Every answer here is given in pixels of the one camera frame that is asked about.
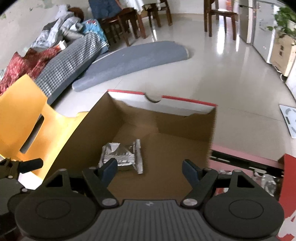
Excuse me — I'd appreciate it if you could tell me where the silver refrigerator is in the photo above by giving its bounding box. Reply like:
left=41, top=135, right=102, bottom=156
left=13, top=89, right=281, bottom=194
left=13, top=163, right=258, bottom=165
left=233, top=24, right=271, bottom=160
left=238, top=0, right=256, bottom=45

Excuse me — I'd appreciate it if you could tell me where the yellow plastic chair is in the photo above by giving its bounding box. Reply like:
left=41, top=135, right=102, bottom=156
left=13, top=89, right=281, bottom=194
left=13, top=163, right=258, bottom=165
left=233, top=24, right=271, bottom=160
left=0, top=75, right=87, bottom=179

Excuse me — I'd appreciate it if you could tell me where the pink lap desk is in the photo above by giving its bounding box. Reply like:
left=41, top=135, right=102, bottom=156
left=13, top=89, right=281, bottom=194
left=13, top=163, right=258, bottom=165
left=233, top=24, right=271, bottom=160
left=208, top=143, right=285, bottom=197

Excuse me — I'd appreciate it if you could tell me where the white bathroom scale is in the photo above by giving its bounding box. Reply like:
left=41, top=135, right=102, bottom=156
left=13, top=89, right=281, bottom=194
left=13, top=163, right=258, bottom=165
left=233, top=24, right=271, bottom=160
left=279, top=105, right=296, bottom=139

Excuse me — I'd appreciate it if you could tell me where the silver foil pouch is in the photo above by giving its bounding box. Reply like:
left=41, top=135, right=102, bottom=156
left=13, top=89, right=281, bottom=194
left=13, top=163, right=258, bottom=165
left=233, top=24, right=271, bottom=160
left=218, top=170, right=232, bottom=175
left=252, top=172, right=278, bottom=197
left=98, top=139, right=144, bottom=174

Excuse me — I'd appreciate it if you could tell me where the brown cardboard carton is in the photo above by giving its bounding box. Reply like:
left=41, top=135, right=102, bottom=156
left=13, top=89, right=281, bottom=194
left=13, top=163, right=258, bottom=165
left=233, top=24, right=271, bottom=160
left=270, top=31, right=295, bottom=77

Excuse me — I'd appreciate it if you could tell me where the wooden chair with jacket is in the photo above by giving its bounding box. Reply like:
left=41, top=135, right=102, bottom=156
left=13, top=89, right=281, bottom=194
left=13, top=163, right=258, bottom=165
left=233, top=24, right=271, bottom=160
left=88, top=0, right=147, bottom=47

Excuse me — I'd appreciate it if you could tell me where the red cardboard shoe box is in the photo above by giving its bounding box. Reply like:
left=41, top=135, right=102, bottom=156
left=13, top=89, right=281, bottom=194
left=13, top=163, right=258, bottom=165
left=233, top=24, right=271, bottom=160
left=48, top=90, right=217, bottom=201

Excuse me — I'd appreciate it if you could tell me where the red patterned blanket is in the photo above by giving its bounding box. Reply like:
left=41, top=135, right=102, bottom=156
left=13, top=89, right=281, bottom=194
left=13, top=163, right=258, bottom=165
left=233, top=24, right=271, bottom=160
left=1, top=45, right=65, bottom=95

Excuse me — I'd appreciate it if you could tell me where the pile of grey clothes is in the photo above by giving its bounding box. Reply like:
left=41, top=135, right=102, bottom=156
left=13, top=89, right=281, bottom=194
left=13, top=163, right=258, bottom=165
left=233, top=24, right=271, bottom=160
left=30, top=4, right=84, bottom=51

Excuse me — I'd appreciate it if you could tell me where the dark wooden chair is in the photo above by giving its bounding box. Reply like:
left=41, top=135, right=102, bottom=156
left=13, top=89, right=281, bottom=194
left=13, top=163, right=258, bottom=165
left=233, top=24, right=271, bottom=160
left=203, top=0, right=239, bottom=41

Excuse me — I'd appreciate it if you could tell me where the houndstooth sofa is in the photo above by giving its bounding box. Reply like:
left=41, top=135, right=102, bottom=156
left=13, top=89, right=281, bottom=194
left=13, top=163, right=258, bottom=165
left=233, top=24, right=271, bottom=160
left=35, top=32, right=109, bottom=105

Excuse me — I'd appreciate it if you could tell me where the green potted vine plant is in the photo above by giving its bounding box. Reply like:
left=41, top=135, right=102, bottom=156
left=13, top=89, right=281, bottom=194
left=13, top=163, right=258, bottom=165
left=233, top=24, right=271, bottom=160
left=267, top=6, right=296, bottom=40

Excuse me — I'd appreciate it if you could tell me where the grey rolled floor mat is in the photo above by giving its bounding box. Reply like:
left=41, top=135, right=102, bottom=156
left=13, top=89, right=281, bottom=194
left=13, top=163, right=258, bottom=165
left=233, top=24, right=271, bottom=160
left=72, top=41, right=190, bottom=92

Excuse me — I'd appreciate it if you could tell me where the red Kappa box lid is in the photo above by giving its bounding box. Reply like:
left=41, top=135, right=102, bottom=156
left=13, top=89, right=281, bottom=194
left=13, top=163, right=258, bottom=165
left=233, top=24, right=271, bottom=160
left=278, top=154, right=296, bottom=241

